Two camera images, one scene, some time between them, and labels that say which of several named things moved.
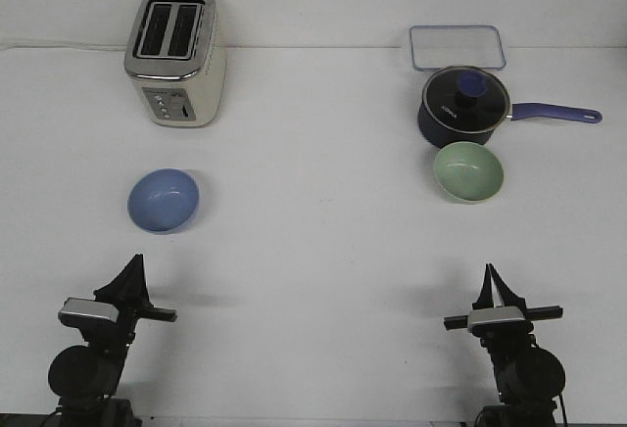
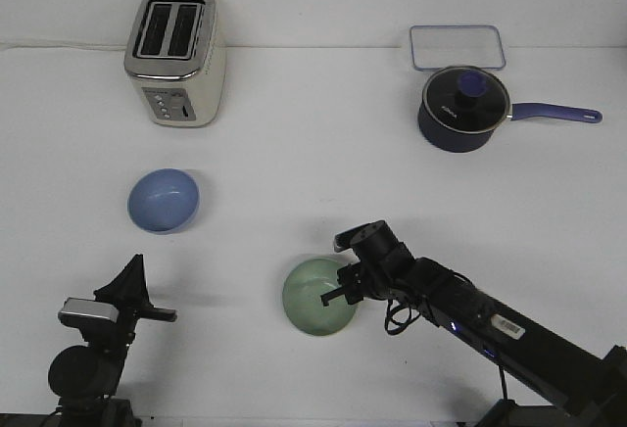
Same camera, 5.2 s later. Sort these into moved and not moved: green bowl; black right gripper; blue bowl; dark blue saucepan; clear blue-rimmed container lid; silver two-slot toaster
Moved: black right gripper; green bowl
Not moved: silver two-slot toaster; dark blue saucepan; clear blue-rimmed container lid; blue bowl
